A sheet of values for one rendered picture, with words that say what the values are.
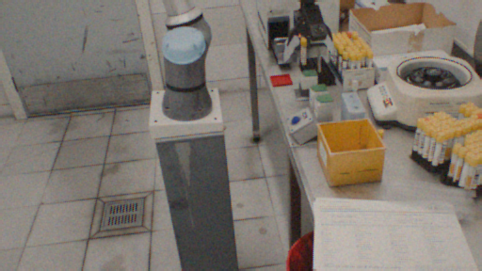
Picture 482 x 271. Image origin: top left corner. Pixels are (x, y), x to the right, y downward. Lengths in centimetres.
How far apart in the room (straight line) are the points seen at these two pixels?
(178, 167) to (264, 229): 95
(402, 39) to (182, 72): 74
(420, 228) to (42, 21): 265
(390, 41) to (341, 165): 62
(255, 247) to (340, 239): 122
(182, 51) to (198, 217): 56
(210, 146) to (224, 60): 195
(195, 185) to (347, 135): 51
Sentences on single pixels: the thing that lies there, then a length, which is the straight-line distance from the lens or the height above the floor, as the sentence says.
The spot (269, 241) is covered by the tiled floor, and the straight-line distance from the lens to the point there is 226.
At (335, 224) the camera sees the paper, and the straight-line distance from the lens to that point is 107.
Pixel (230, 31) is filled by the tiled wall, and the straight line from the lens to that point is 324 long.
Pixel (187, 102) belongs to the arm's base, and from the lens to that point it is 137.
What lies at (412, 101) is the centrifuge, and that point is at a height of 97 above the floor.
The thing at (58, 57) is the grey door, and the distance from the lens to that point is 332.
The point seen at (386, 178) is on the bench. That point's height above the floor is 88.
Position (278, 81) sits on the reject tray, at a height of 88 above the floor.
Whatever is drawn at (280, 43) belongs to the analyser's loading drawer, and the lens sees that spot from 174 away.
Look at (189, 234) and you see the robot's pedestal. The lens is 163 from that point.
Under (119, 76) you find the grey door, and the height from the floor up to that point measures 24.
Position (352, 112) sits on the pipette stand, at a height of 97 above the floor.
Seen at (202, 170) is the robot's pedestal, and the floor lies 75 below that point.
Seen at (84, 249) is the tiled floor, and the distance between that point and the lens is 241.
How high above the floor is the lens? 164
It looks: 34 degrees down
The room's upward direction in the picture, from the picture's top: 5 degrees counter-clockwise
